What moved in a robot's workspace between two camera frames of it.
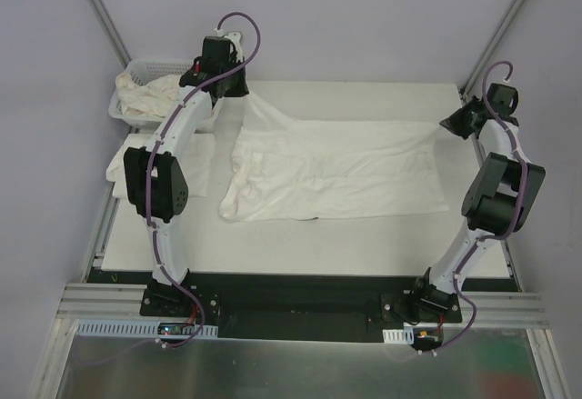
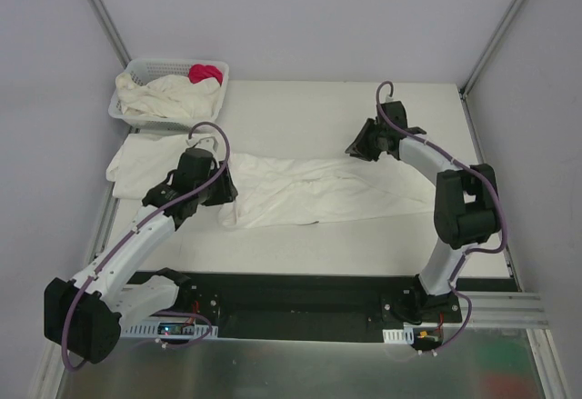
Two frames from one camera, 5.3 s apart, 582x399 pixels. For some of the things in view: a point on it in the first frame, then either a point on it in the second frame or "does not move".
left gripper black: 232,83 -> 223,185
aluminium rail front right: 500,310 does not move
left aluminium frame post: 102,14 does not move
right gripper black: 459,122 -> 365,140
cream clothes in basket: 154,99 does not move
